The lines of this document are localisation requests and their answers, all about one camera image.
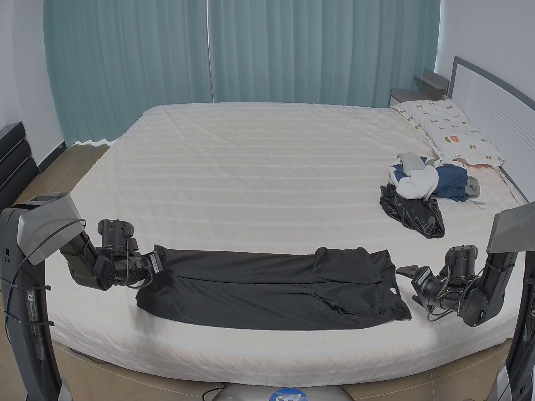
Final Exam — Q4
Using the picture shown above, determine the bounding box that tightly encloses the black satin garment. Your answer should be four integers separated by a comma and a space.
380, 183, 447, 239

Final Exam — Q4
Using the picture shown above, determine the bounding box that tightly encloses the blue-green curtain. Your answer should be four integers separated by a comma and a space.
207, 0, 441, 109
44, 0, 216, 147

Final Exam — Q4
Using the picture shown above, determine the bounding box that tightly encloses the black T-shirt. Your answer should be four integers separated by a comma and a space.
136, 245, 412, 331

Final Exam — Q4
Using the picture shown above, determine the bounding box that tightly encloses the pile of clothes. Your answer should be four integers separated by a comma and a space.
389, 152, 487, 209

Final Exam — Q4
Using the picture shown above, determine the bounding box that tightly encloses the black chest of drawers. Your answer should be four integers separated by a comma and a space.
0, 121, 39, 203

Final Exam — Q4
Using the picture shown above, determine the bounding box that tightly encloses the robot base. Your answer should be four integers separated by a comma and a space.
213, 384, 356, 401

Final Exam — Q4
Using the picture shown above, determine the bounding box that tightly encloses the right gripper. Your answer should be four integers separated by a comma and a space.
396, 266, 447, 308

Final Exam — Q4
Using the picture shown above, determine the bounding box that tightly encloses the bed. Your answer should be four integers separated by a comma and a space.
44, 56, 535, 385

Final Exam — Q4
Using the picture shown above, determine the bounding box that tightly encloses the grey bedside table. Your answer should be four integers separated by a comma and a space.
390, 68, 450, 108

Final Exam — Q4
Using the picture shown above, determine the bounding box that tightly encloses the white printed pillow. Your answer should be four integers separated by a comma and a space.
392, 100, 505, 167

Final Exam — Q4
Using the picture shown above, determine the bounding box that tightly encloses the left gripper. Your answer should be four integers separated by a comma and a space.
140, 252, 166, 275

